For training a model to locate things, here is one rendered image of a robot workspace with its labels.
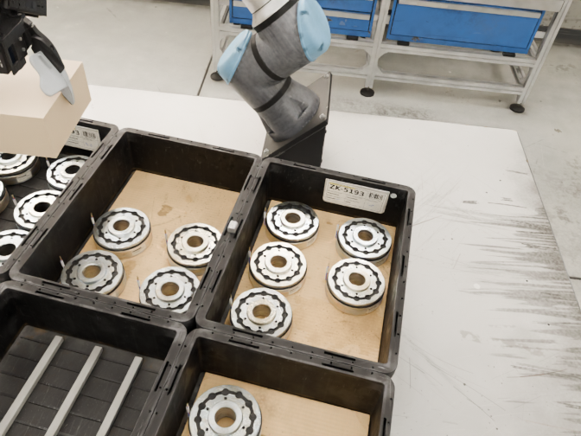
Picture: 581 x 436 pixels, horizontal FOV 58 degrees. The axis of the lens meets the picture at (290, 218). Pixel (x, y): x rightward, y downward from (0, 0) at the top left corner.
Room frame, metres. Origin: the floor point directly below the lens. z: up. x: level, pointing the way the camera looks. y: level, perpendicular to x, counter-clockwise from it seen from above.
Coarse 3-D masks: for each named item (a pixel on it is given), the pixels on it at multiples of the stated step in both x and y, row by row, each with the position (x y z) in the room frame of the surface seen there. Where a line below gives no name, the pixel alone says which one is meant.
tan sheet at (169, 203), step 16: (144, 176) 0.81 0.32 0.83; (160, 176) 0.81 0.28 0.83; (128, 192) 0.76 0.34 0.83; (144, 192) 0.76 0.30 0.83; (160, 192) 0.77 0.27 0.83; (176, 192) 0.77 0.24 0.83; (192, 192) 0.78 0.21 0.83; (208, 192) 0.78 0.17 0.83; (224, 192) 0.79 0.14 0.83; (112, 208) 0.71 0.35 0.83; (144, 208) 0.72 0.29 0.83; (160, 208) 0.72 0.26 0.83; (176, 208) 0.72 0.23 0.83; (192, 208) 0.73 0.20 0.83; (208, 208) 0.73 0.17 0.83; (224, 208) 0.74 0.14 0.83; (160, 224) 0.68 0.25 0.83; (176, 224) 0.68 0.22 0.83; (208, 224) 0.69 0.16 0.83; (224, 224) 0.70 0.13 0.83; (160, 240) 0.64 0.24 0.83; (144, 256) 0.60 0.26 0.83; (160, 256) 0.60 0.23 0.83; (128, 272) 0.56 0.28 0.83; (144, 272) 0.56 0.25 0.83; (128, 288) 0.52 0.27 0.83
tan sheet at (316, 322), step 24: (336, 216) 0.75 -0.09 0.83; (264, 240) 0.66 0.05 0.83; (312, 264) 0.62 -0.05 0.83; (384, 264) 0.64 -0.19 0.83; (240, 288) 0.55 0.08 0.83; (312, 288) 0.56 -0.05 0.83; (312, 312) 0.51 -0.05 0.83; (336, 312) 0.52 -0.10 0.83; (384, 312) 0.53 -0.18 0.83; (312, 336) 0.47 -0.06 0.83; (336, 336) 0.47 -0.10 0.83; (360, 336) 0.48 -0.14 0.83
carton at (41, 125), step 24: (24, 72) 0.71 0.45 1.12; (72, 72) 0.73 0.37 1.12; (0, 96) 0.64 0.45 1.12; (24, 96) 0.65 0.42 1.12; (48, 96) 0.66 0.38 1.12; (0, 120) 0.60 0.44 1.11; (24, 120) 0.60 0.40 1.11; (48, 120) 0.61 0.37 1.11; (72, 120) 0.68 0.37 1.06; (0, 144) 0.60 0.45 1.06; (24, 144) 0.60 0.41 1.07; (48, 144) 0.60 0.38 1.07
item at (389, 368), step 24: (264, 168) 0.76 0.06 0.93; (312, 168) 0.77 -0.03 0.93; (408, 192) 0.73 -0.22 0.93; (240, 216) 0.63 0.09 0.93; (408, 216) 0.68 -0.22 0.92; (408, 240) 0.61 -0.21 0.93; (216, 288) 0.47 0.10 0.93; (240, 336) 0.39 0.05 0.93; (264, 336) 0.40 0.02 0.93; (336, 360) 0.37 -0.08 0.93; (360, 360) 0.37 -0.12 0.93
